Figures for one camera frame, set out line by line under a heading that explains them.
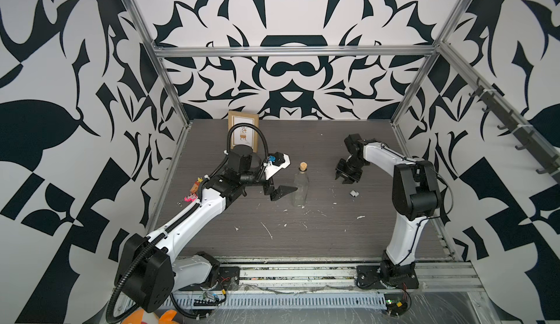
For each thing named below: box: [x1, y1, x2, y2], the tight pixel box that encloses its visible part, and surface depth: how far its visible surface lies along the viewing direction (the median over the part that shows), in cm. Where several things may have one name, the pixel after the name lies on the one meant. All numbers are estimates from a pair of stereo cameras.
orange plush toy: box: [121, 308, 180, 324], surface depth 64 cm
